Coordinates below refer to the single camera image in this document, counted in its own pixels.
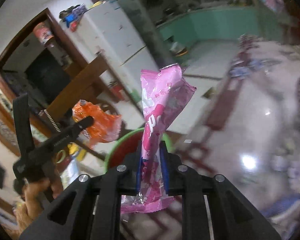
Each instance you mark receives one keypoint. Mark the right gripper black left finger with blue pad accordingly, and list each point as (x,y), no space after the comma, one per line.
(90,209)

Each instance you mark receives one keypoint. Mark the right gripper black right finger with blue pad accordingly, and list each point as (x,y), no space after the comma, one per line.
(212,207)

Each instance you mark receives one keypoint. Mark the orange plastic wrapper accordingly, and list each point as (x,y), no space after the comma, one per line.
(105,128)

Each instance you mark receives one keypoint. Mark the pink plastic snack wrapper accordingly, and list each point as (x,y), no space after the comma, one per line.
(164,96)

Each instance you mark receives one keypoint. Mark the teal kitchen counter cabinets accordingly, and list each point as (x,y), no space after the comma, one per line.
(222,23)

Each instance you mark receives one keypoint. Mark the person's left hand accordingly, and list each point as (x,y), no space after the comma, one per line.
(30,208)

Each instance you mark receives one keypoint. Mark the floral tablecloth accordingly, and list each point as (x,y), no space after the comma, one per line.
(250,131)

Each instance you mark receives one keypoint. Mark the wooden carved chair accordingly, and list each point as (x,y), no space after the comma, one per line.
(86,85)

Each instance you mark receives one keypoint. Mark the white refrigerator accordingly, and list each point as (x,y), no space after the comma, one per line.
(105,29)

